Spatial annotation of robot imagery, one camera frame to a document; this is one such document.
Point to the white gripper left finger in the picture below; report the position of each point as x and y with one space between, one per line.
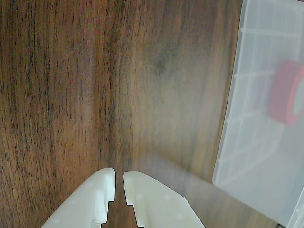
90 202

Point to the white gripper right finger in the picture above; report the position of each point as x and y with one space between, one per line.
161 209

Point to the red tape roll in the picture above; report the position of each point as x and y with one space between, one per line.
282 95

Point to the clear plastic box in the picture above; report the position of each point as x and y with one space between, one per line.
251 154

